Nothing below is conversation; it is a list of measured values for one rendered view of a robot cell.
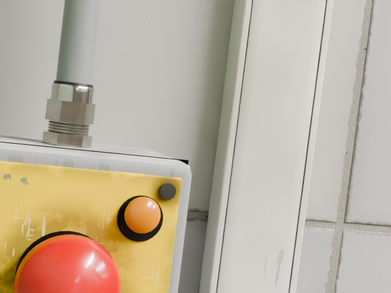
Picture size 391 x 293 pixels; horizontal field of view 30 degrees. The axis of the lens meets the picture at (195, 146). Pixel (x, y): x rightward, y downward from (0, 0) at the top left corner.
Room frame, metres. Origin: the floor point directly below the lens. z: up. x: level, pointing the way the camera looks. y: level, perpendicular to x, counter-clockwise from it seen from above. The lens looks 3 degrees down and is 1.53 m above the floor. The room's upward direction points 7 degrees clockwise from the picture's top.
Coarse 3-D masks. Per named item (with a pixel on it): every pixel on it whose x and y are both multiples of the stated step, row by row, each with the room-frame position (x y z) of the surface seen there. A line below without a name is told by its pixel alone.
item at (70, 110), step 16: (80, 0) 0.31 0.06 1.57; (96, 0) 0.32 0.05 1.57; (64, 16) 0.32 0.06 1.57; (80, 16) 0.31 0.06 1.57; (96, 16) 0.32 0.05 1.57; (64, 32) 0.32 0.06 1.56; (80, 32) 0.31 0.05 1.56; (96, 32) 0.32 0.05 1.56; (64, 48) 0.32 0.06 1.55; (80, 48) 0.31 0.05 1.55; (64, 64) 0.32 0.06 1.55; (80, 64) 0.32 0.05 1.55; (64, 80) 0.32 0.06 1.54; (80, 80) 0.32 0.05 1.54; (64, 96) 0.31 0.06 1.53; (80, 96) 0.31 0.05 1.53; (48, 112) 0.32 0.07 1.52; (64, 112) 0.31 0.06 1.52; (80, 112) 0.31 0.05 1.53; (64, 128) 0.31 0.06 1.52; (80, 128) 0.32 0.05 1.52; (64, 144) 0.31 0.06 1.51; (80, 144) 0.31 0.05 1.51
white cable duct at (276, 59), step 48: (240, 0) 0.37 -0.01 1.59; (288, 0) 0.37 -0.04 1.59; (240, 48) 0.36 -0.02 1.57; (288, 48) 0.37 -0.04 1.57; (240, 96) 0.37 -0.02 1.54; (288, 96) 0.37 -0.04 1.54; (240, 144) 0.36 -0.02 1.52; (288, 144) 0.37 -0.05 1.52; (240, 192) 0.37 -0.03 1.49; (288, 192) 0.37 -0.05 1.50; (240, 240) 0.37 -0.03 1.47; (288, 240) 0.37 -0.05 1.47; (240, 288) 0.37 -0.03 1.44; (288, 288) 0.38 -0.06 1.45
